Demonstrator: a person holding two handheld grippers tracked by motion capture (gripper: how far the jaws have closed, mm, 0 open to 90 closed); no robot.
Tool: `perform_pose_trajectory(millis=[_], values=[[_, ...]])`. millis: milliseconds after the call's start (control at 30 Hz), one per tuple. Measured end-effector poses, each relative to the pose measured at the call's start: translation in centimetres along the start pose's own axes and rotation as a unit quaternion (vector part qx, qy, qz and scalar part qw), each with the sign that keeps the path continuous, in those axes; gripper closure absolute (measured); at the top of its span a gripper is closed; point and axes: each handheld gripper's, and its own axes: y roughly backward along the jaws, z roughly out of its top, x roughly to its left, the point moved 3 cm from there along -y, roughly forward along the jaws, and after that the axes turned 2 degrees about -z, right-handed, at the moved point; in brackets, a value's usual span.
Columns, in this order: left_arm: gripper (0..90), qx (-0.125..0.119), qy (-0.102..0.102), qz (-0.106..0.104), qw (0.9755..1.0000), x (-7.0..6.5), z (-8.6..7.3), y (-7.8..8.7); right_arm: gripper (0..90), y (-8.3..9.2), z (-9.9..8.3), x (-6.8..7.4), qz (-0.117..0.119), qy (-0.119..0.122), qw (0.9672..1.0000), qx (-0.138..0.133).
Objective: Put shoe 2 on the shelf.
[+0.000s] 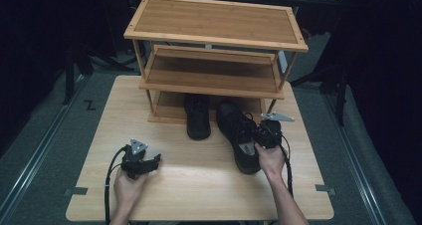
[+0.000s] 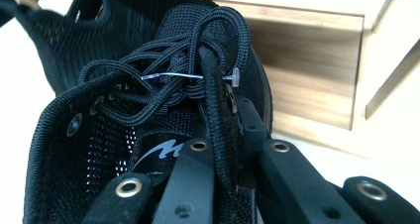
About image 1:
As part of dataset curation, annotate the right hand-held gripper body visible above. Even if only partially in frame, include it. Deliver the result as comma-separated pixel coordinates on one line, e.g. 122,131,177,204
255,112,296,150

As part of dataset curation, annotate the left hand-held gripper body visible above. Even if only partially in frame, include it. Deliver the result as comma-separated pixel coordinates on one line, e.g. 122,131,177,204
120,137,153,180

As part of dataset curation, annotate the black knit sneaker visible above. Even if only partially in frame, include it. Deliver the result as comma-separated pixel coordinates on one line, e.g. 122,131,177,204
215,100,264,176
183,93,212,141

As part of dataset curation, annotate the three-tier wooden shoe rack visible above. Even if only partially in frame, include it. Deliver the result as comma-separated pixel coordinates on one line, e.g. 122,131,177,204
123,0,310,125

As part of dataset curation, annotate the person's right hand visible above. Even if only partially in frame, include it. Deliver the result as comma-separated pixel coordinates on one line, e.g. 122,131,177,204
254,141,287,181

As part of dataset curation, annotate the person's left hand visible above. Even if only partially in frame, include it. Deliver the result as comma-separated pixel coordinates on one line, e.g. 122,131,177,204
112,167,149,207

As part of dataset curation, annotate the grey tape strip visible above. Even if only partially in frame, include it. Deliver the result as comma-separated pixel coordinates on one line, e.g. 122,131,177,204
64,186,90,197
314,183,337,197

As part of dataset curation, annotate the white table leg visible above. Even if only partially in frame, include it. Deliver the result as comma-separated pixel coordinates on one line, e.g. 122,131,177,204
278,50,290,75

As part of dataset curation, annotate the black tripod stand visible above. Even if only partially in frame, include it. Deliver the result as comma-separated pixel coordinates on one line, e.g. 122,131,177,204
290,60,349,127

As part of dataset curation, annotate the black metal stand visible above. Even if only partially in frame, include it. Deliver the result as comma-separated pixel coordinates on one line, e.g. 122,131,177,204
62,40,95,107

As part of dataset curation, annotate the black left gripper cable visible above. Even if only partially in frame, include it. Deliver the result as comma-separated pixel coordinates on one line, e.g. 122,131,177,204
104,144,130,225

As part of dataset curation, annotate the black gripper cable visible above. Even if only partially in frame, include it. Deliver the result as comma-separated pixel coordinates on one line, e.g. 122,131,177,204
104,144,130,225
279,134,295,199

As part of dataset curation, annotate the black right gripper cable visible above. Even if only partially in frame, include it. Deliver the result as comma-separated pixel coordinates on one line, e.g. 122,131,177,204
279,134,295,199

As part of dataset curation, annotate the metal floor rail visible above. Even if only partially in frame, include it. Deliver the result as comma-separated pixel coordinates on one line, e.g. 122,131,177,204
322,92,388,225
0,75,85,217

